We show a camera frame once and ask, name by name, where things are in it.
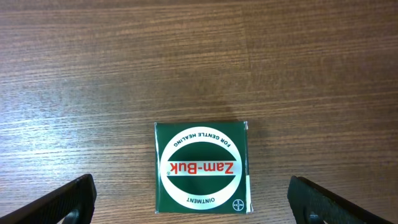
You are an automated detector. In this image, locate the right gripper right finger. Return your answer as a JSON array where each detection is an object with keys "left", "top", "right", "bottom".
[{"left": 287, "top": 175, "right": 392, "bottom": 224}]

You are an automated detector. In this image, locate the green Zam-Buk ointment box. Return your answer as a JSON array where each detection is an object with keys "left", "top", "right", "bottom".
[{"left": 154, "top": 121, "right": 253, "bottom": 214}]

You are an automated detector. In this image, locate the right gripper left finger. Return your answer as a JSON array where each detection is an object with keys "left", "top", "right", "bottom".
[{"left": 1, "top": 174, "right": 96, "bottom": 223}]

